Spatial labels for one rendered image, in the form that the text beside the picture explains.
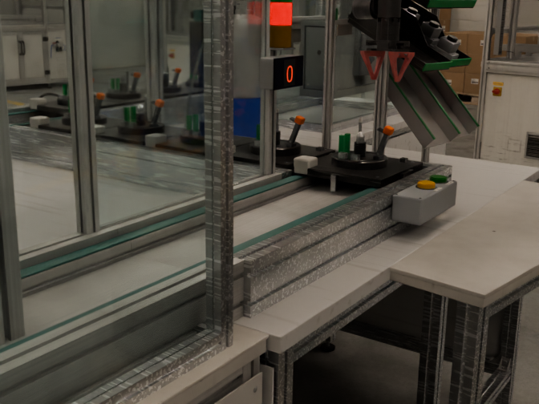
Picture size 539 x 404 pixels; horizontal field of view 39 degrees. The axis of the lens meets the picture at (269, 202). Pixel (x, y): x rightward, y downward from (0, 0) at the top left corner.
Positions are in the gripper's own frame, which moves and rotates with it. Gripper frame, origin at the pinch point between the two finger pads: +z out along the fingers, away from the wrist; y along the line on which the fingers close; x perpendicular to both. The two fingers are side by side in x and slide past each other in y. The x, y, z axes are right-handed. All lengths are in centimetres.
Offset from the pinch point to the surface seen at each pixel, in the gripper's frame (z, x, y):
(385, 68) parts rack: -1.9, 6.3, -8.5
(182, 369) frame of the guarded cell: 37, -80, 64
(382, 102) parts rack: 7.0, 6.5, -9.1
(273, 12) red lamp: -14.5, -34.2, 3.1
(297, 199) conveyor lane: 27.8, -28.9, 7.2
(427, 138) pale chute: 15.7, 13.8, 1.6
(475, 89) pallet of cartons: 46, 592, -590
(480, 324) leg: 43, -18, 58
